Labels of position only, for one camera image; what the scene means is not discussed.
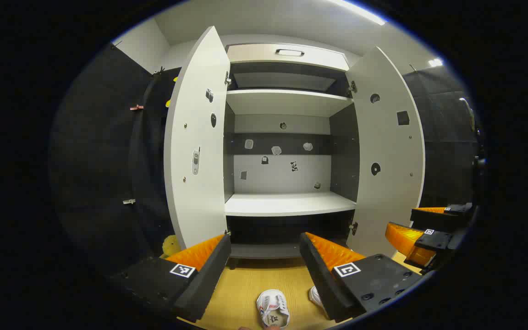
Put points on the white cabinet drawer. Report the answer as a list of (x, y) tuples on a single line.
[(255, 55)]

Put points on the white canvas shoe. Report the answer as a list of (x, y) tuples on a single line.
[(315, 295), (273, 307)]

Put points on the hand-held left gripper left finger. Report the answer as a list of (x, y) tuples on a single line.
[(209, 279)]

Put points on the yellow plush toy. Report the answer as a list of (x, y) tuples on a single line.
[(171, 246)]

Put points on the grey white shoe cabinet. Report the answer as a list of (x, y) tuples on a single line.
[(287, 204)]

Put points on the red cloth clip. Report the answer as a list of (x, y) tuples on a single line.
[(136, 107)]

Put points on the white shoe cabinet door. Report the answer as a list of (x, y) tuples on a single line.
[(387, 206), (200, 206)]

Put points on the white cloth clip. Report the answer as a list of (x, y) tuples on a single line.
[(129, 201)]

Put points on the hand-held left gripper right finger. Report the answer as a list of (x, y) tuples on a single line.
[(321, 284)]

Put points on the small ceiling light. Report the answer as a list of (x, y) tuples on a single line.
[(435, 62)]

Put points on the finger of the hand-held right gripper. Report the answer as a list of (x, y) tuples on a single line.
[(433, 240), (438, 220)]

